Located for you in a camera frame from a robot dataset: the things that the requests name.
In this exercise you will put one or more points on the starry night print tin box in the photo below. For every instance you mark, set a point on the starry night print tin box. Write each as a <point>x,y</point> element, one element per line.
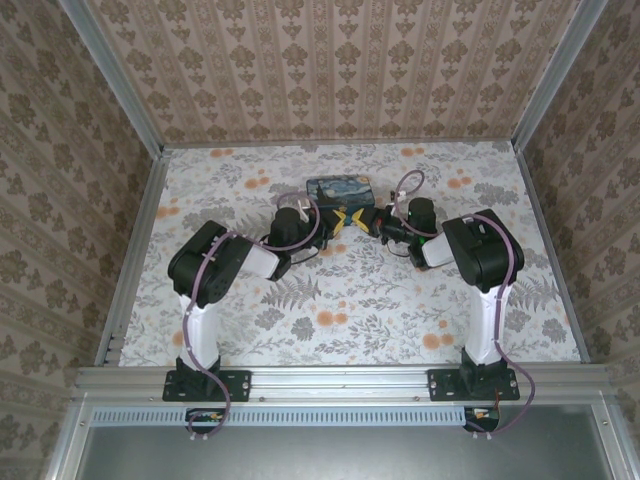
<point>342,190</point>

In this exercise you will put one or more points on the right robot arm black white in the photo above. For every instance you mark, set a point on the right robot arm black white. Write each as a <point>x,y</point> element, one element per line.
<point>482,250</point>

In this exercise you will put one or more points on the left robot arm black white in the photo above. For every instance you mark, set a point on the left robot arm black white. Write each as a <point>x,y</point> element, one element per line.
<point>210,270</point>

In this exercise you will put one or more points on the black connector board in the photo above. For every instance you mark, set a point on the black connector board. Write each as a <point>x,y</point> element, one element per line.
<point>202,420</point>
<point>482,419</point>

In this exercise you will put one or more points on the grey metal sheet panel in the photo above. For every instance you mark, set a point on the grey metal sheet panel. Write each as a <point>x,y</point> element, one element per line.
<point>340,450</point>

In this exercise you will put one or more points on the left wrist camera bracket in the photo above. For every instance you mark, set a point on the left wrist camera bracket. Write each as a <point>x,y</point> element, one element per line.
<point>303,207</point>

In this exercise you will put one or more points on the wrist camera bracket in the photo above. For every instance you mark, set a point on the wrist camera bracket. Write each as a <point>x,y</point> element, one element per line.
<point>303,207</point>
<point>396,199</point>

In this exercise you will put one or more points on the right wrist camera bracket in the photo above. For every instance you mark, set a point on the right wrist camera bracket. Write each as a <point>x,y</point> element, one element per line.
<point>396,199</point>

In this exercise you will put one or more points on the aluminium side rail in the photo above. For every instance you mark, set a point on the aluminium side rail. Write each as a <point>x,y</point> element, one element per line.
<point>142,235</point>
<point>542,220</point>

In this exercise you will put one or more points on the aluminium mounting rail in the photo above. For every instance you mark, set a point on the aluminium mounting rail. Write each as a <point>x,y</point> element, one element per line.
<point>340,382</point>

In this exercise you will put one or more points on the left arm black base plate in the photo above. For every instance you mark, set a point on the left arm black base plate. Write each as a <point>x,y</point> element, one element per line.
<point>235,385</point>

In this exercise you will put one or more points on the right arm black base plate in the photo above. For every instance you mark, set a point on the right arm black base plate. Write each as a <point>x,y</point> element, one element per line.
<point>445,385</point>

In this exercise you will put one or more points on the aluminium frame post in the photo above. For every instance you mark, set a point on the aluminium frame post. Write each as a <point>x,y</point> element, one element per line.
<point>555,75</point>
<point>112,75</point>

